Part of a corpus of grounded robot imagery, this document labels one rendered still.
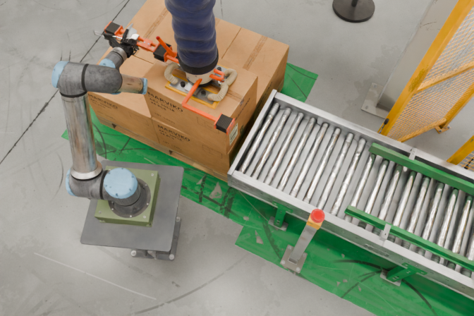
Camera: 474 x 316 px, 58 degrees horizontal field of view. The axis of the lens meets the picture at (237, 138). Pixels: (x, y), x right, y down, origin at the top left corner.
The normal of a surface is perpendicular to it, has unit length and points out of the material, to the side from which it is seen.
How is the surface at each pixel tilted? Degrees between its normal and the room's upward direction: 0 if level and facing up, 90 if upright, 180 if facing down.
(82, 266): 0
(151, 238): 0
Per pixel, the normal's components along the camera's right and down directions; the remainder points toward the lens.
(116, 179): 0.13, -0.40
